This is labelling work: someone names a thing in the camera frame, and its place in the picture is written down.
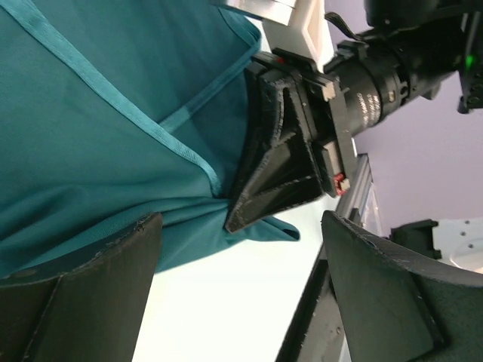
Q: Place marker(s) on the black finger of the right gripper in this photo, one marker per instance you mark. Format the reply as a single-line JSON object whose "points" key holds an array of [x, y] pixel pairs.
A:
{"points": [[277, 170]]}

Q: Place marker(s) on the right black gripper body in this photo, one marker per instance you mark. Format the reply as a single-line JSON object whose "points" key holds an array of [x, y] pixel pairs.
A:
{"points": [[332, 147]]}

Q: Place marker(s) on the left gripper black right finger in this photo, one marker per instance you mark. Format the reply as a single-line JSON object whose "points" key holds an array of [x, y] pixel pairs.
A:
{"points": [[398, 305]]}

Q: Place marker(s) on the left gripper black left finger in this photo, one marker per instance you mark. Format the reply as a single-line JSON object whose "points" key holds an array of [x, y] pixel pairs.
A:
{"points": [[85, 306]]}

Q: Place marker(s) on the teal satin napkin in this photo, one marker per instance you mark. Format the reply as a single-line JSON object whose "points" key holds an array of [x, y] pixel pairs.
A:
{"points": [[111, 110]]}

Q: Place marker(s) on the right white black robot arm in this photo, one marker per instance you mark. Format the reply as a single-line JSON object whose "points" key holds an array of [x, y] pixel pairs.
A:
{"points": [[408, 50]]}

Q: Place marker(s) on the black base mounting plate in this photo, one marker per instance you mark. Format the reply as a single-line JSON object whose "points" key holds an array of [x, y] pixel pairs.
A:
{"points": [[316, 331]]}

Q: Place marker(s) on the aluminium frame rail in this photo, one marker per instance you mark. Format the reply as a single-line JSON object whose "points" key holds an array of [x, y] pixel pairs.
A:
{"points": [[359, 204]]}

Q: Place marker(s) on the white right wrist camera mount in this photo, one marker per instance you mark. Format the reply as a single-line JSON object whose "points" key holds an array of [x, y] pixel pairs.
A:
{"points": [[296, 26]]}

